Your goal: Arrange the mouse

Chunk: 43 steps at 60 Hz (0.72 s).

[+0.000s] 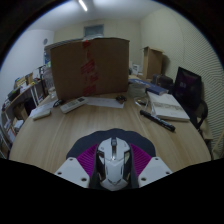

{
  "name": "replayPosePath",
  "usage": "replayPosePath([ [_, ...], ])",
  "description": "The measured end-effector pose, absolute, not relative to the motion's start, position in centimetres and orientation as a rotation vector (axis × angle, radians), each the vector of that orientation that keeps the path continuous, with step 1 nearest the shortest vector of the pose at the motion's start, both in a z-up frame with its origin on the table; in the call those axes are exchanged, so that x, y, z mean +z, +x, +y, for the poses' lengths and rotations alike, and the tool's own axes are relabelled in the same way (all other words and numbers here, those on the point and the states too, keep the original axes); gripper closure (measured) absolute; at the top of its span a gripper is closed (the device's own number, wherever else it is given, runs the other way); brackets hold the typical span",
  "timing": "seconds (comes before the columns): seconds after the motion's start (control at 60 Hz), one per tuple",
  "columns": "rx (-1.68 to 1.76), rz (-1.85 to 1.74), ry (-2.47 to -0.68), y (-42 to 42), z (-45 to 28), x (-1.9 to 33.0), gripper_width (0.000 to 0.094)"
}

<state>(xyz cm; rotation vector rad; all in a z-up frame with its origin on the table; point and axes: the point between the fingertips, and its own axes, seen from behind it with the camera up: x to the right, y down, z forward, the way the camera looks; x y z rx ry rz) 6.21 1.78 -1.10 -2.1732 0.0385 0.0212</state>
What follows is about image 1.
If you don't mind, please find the tall open cardboard box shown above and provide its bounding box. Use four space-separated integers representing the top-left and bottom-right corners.
141 45 165 80

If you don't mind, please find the black office chair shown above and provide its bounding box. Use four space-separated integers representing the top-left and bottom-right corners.
172 66 209 131

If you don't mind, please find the black marker pen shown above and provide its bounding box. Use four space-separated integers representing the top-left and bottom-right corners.
139 109 177 132

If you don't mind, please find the wooden shelf unit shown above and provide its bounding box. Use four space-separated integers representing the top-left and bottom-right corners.
0 71 44 158

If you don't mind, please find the light wooden chair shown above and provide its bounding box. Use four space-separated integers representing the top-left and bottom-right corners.
211 129 224 158

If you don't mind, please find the dark grey scalloped mouse pad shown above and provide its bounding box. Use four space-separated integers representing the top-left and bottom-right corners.
65 128 157 160

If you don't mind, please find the blue book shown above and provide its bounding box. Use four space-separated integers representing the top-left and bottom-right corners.
138 78 169 96

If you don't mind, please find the large brown cardboard box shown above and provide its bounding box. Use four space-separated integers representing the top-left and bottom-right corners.
49 37 130 101

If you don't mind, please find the white book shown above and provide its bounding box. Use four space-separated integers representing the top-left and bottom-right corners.
147 91 191 122

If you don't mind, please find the door with window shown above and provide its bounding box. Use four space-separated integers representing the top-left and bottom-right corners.
83 24 105 38

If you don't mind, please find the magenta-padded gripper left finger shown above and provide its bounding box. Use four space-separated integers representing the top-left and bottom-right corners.
54 143 99 188

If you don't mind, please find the small white remote control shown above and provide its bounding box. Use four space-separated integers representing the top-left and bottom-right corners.
31 108 52 121

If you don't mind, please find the ceiling tube light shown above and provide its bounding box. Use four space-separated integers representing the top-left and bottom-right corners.
78 0 89 12

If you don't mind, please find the white cable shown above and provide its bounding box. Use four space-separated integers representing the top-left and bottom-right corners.
134 95 151 109

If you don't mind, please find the white and grey computer mouse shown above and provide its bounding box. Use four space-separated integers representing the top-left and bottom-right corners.
89 137 138 192

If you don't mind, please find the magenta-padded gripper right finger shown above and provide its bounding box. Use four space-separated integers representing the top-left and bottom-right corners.
129 143 173 188

